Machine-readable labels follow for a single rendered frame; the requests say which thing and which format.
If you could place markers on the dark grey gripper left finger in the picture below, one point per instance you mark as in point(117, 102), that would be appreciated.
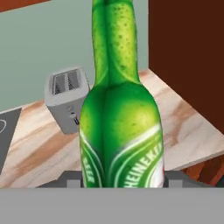
point(70, 178)

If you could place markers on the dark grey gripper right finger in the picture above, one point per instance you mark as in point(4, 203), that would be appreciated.
point(178, 178)

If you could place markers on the green beer bottle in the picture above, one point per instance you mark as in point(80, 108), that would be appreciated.
point(121, 122)

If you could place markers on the dark brown tall cabinet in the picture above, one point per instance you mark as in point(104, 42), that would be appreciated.
point(189, 55)

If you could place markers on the dark grey hob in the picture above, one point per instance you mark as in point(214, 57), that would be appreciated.
point(8, 131)

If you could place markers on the grey toaster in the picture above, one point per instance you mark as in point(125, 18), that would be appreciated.
point(65, 100)

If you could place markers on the brown wall cabinet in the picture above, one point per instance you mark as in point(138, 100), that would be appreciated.
point(20, 3)

